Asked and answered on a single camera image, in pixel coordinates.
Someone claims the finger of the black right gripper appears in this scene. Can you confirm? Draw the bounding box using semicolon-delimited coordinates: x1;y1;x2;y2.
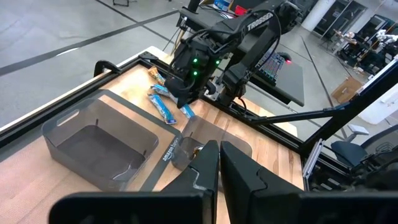
164;76;187;109
185;83;206;106

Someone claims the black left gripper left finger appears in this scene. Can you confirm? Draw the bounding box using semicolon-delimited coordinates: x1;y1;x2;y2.
49;139;220;224

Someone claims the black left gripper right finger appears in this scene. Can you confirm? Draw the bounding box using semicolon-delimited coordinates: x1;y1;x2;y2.
220;141;398;224

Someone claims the bright blue snack bar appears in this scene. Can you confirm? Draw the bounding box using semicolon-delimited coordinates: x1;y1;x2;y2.
150;83;178;105
147;93;178;126
180;103;196;119

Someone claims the orange granola bar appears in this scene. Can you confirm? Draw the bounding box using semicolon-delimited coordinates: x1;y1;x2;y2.
147;65;166;86

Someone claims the grey translucent plastic bin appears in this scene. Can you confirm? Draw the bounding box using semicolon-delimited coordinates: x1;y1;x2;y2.
41;98;160;192
170;115;253;171

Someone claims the grey side desk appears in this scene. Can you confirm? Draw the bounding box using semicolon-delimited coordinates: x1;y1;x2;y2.
178;6;237;32

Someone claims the white blue container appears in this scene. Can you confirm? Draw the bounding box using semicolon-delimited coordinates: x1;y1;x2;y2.
213;0;233;12

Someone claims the black office chair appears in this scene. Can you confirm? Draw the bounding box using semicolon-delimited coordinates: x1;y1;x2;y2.
329;124;398;169

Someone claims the backlit rainbow keyboard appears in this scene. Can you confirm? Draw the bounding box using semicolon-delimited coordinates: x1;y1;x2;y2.
257;51;287;86

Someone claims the black clamp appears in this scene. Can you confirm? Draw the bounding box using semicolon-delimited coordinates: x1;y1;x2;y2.
93;59;123;78

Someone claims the black computer mouse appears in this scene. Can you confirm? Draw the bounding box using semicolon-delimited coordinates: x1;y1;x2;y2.
277;51;293;65

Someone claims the black keyboard with tray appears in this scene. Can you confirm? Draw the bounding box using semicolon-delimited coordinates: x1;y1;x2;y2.
248;51;305;108

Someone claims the cardboard box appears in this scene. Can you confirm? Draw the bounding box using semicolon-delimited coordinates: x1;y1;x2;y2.
331;76;364;105

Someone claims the silver metal bracket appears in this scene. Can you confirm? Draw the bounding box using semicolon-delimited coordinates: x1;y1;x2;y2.
303;138;325;187

